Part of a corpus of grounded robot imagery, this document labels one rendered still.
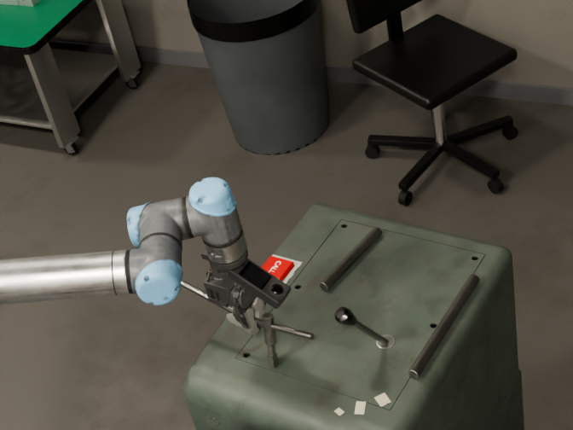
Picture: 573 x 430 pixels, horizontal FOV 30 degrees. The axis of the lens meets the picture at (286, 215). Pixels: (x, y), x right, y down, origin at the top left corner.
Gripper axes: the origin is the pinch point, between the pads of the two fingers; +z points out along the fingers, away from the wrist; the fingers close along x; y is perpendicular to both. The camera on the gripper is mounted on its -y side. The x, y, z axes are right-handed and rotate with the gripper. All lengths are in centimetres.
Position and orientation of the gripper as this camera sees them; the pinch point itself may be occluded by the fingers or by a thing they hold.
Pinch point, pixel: (258, 329)
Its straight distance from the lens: 209.4
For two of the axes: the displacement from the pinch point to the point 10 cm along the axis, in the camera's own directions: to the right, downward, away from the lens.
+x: -5.0, 6.2, -6.0
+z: 1.8, 7.6, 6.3
